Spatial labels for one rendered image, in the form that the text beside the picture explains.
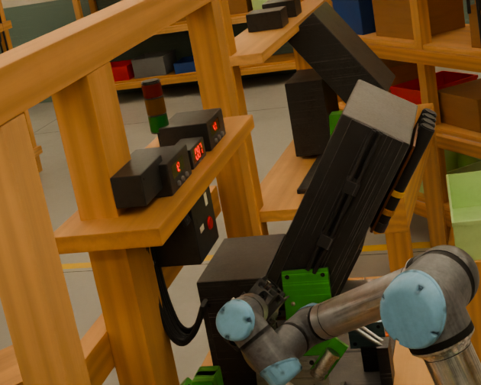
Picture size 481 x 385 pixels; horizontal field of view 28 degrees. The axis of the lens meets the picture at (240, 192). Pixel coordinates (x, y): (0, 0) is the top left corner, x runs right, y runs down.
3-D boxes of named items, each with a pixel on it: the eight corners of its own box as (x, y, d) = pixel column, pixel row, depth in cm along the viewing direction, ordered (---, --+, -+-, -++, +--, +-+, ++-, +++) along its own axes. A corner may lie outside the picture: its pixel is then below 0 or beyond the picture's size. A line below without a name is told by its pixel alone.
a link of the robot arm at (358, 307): (478, 217, 172) (292, 299, 204) (453, 241, 164) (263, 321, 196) (510, 273, 172) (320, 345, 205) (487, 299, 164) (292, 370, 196)
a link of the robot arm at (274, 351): (320, 354, 190) (285, 311, 192) (289, 381, 182) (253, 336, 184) (298, 370, 196) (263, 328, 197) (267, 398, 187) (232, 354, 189)
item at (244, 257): (305, 342, 274) (287, 232, 264) (287, 398, 247) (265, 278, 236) (243, 345, 279) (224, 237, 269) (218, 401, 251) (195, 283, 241)
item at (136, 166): (168, 183, 215) (162, 153, 213) (146, 206, 201) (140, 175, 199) (138, 186, 217) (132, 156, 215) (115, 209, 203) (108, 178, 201)
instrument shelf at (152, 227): (255, 127, 276) (253, 114, 275) (163, 246, 194) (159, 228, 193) (173, 136, 283) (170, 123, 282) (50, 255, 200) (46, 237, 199)
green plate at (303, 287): (342, 346, 236) (333, 262, 235) (336, 354, 228) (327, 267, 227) (296, 349, 239) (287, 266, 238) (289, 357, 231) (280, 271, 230)
